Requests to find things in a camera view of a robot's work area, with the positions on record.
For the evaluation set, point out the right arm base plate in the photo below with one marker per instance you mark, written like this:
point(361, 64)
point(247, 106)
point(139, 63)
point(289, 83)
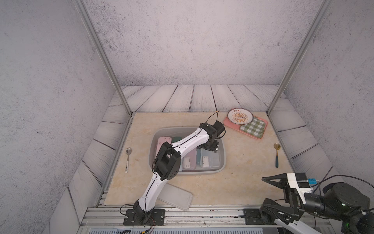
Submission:
point(251, 216)

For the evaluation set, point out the green checkered cloth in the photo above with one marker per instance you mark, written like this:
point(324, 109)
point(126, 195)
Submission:
point(256, 128)

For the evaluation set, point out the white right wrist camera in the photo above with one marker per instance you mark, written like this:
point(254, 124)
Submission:
point(300, 183)

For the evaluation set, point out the orange patterned plate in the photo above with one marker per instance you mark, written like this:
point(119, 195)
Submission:
point(240, 116)

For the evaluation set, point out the grey plastic storage box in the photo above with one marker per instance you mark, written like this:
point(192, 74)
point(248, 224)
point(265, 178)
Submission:
point(184, 132)

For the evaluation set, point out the aluminium front rail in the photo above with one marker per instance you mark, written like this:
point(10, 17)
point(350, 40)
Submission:
point(197, 217)

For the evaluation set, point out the dark green pencil case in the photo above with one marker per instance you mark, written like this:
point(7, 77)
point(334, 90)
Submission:
point(176, 139)

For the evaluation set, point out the grey pencil case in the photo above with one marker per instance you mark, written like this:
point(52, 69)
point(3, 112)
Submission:
point(176, 197)

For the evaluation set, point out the pale pink pencil case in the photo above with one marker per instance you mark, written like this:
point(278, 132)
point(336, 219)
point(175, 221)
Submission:
point(162, 140)

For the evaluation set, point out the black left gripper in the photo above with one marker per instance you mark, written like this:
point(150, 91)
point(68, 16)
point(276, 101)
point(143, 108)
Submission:
point(215, 148)

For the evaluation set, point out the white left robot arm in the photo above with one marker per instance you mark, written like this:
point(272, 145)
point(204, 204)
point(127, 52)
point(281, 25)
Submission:
point(168, 160)

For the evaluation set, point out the gold spoon dark handle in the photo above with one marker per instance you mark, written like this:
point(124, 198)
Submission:
point(277, 147)

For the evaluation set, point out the clear case with label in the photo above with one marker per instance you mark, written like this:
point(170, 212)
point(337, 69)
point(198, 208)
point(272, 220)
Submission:
point(209, 159)

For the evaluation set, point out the aluminium frame post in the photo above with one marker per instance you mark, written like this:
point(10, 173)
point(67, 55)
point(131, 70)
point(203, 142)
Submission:
point(84, 14)
point(311, 32)

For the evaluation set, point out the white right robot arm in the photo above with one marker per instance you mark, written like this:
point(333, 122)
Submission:
point(338, 201)

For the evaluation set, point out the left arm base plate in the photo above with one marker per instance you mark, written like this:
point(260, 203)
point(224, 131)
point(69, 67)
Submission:
point(155, 217)

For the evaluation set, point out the silver spoon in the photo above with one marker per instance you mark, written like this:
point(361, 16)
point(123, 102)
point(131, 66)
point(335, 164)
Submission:
point(128, 152)

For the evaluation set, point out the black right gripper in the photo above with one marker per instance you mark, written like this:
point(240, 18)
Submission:
point(290, 196)

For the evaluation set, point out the pink serving tray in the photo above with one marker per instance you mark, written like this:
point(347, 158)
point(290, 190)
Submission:
point(229, 124)

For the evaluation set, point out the teal pencil case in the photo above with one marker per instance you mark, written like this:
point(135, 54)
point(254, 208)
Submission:
point(198, 157)

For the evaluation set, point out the aluminium frame post right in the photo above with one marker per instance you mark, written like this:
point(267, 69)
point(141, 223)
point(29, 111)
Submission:
point(311, 32)

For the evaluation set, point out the aluminium frame post left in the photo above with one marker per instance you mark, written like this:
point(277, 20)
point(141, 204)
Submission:
point(84, 14)

